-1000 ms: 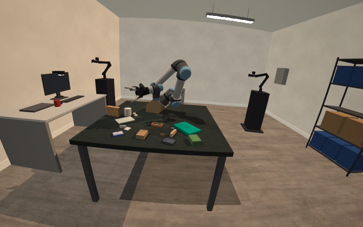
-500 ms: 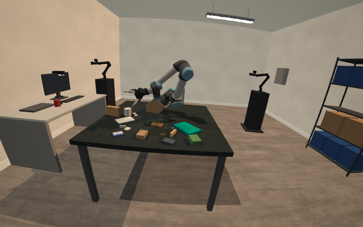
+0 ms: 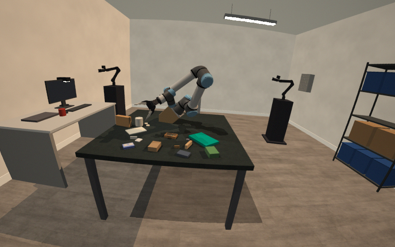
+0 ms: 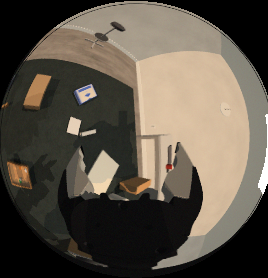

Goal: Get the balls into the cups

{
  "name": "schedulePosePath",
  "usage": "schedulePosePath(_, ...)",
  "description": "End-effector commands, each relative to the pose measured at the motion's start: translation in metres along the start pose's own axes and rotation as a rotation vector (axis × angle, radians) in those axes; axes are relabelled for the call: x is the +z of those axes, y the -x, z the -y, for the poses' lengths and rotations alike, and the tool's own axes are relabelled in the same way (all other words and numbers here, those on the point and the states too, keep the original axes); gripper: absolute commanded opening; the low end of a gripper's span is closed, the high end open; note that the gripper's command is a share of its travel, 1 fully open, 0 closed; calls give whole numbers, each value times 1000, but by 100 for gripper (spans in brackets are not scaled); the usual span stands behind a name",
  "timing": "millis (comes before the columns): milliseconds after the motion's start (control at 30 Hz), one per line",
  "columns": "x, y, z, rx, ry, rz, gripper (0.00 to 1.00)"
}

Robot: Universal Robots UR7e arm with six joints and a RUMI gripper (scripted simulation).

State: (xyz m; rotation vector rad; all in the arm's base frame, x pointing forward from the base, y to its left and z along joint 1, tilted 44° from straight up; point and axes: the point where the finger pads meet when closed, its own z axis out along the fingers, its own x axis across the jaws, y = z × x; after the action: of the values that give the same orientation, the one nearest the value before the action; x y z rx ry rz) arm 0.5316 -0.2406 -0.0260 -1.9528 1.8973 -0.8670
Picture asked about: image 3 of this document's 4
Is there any cream mug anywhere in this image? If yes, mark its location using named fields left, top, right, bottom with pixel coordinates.
left=135, top=117, right=143, bottom=127

